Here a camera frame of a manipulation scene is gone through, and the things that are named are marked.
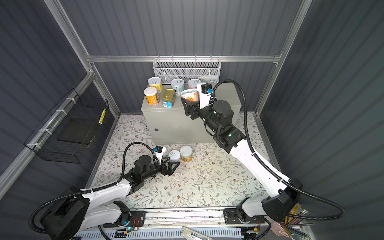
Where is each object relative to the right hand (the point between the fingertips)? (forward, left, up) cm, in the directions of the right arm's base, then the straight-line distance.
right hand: (190, 97), depth 61 cm
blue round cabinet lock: (+7, +22, -30) cm, 38 cm away
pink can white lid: (-5, +12, -42) cm, 44 cm away
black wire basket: (+1, +63, -18) cm, 65 cm away
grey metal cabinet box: (+19, +22, -41) cm, 50 cm away
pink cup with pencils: (-41, -42, -38) cm, 70 cm away
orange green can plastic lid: (-4, +5, -39) cm, 40 cm away
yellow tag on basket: (+8, +51, -19) cm, 55 cm away
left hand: (-11, +10, -36) cm, 39 cm away
